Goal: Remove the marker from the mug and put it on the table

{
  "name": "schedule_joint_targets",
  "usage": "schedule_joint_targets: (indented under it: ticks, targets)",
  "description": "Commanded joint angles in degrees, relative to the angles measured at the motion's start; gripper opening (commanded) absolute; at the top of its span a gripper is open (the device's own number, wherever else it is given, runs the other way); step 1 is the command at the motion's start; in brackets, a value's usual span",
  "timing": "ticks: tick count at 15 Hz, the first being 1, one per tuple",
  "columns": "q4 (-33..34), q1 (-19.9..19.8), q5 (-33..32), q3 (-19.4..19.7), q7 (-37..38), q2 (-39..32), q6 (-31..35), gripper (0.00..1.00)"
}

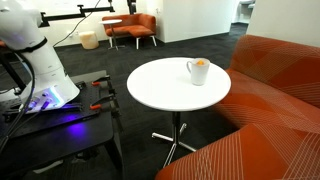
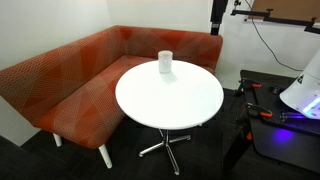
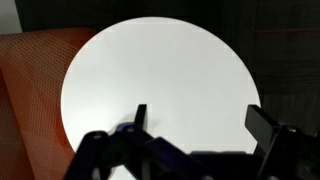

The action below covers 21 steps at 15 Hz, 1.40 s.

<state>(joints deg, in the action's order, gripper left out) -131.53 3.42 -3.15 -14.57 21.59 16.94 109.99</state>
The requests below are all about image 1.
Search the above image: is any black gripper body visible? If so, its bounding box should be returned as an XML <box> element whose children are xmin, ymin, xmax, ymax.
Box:
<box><xmin>126</xmin><ymin>0</ymin><xmax>138</xmax><ymax>15</ymax></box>

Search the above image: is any white ceramic mug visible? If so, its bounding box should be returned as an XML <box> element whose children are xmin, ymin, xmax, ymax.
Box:
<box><xmin>185</xmin><ymin>57</ymin><xmax>211</xmax><ymax>87</ymax></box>

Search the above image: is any small orange lounge sofa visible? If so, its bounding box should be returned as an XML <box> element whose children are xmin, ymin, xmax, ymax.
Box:
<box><xmin>101</xmin><ymin>13</ymin><xmax>158</xmax><ymax>50</ymax></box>

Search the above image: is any small white side table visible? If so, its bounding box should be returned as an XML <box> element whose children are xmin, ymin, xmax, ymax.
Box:
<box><xmin>99</xmin><ymin>19</ymin><xmax>126</xmax><ymax>52</ymax></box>

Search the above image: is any beige round stool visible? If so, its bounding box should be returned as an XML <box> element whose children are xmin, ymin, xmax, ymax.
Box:
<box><xmin>78</xmin><ymin>30</ymin><xmax>100</xmax><ymax>51</ymax></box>

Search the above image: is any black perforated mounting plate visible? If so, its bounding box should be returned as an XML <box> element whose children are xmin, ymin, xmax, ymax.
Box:
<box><xmin>0</xmin><ymin>79</ymin><xmax>103</xmax><ymax>138</ymax></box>

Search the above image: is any black stand pole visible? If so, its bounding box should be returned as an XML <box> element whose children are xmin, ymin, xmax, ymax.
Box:
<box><xmin>0</xmin><ymin>53</ymin><xmax>26</xmax><ymax>96</ymax></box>

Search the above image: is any black robot cart table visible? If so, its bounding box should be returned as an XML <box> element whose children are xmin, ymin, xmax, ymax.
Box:
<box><xmin>0</xmin><ymin>69</ymin><xmax>126</xmax><ymax>180</ymax></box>

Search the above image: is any orange patterned corner sofa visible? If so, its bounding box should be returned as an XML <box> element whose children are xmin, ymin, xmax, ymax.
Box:
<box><xmin>154</xmin><ymin>34</ymin><xmax>320</xmax><ymax>180</ymax></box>

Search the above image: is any thin black hanging cable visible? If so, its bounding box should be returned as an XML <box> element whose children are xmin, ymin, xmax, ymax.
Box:
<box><xmin>53</xmin><ymin>0</ymin><xmax>102</xmax><ymax>48</ymax></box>

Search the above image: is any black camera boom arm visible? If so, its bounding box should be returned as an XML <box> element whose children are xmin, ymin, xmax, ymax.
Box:
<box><xmin>39</xmin><ymin>0</ymin><xmax>116</xmax><ymax>28</ymax></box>

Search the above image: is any black clamp with orange handle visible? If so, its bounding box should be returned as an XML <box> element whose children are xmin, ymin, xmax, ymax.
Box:
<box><xmin>90</xmin><ymin>74</ymin><xmax>116</xmax><ymax>88</ymax></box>
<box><xmin>89</xmin><ymin>93</ymin><xmax>118</xmax><ymax>111</ymax></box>

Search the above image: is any chrome table pedestal base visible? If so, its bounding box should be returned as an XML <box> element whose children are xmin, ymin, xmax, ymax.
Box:
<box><xmin>151</xmin><ymin>110</ymin><xmax>198</xmax><ymax>169</ymax></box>

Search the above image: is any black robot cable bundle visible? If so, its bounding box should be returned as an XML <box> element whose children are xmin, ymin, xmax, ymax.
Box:
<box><xmin>0</xmin><ymin>51</ymin><xmax>37</xmax><ymax>154</ymax></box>

